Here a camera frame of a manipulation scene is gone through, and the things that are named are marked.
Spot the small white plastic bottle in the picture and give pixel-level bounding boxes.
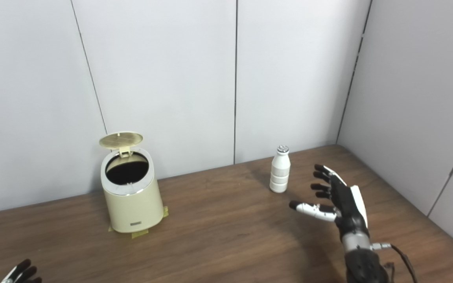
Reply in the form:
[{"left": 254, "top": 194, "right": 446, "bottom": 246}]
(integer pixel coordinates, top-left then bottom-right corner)
[{"left": 269, "top": 145, "right": 291, "bottom": 193}]

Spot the cream-colored plastic bin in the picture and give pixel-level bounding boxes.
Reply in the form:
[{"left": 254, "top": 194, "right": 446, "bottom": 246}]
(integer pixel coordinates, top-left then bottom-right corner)
[{"left": 100, "top": 147, "right": 164, "bottom": 233}]

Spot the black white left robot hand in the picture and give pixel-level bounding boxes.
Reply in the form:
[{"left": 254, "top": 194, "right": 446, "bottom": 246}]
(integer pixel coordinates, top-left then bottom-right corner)
[{"left": 0, "top": 259, "right": 42, "bottom": 283}]

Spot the cream round bin lid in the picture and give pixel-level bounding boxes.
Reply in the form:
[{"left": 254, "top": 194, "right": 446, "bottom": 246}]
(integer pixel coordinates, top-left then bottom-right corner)
[{"left": 99, "top": 132, "right": 144, "bottom": 158}]

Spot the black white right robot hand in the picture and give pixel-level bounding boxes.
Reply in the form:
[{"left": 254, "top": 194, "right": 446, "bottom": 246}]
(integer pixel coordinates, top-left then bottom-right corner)
[{"left": 289, "top": 164, "right": 370, "bottom": 240}]

